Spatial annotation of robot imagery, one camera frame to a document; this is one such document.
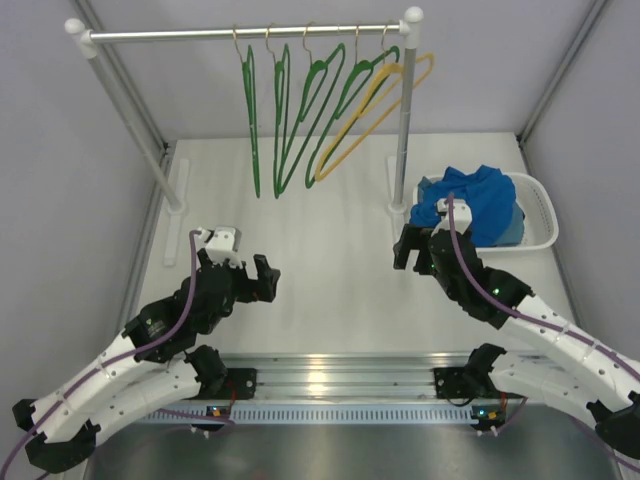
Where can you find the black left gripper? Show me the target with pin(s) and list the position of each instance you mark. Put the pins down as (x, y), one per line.
(248, 288)

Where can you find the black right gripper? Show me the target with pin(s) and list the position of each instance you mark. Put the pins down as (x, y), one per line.
(411, 239)

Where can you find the blue tank top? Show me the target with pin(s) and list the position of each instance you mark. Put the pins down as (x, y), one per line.
(480, 200)

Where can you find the green hanger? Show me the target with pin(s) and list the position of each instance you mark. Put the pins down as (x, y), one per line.
(249, 87)
(350, 90)
(316, 91)
(281, 85)

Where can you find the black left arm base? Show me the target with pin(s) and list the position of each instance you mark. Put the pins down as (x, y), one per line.
(239, 384)

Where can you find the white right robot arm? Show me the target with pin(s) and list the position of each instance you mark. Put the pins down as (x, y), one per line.
(589, 381)

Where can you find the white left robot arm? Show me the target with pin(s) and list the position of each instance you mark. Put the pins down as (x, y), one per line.
(153, 361)

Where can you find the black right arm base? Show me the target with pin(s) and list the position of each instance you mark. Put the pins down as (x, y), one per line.
(460, 386)

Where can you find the yellow hanger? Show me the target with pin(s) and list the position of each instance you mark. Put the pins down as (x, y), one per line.
(370, 110)

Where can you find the light blue garment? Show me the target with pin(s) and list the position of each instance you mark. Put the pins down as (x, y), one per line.
(512, 227)

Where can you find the white laundry basket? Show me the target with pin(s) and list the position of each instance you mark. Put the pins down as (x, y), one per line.
(511, 211)

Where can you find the silver clothes rack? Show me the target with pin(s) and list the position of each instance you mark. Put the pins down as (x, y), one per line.
(95, 48)

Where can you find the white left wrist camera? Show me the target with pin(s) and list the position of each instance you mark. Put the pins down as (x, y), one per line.
(220, 243)

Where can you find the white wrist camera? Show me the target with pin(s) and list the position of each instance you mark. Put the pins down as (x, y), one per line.
(460, 220)
(220, 243)

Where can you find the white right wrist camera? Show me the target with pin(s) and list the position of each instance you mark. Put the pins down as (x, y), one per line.
(460, 220)

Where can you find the perforated cable duct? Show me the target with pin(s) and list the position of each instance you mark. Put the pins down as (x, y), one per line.
(327, 414)

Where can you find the aluminium mounting rail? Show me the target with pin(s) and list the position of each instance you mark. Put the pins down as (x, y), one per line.
(354, 377)

